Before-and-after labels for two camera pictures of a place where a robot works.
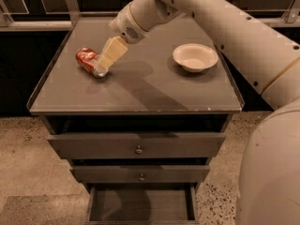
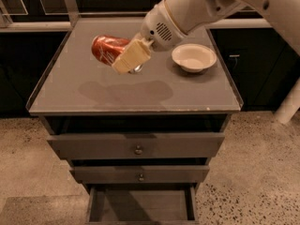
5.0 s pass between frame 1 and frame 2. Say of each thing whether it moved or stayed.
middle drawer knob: stayed
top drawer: stayed
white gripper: moved
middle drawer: stayed
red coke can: moved
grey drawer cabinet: stayed
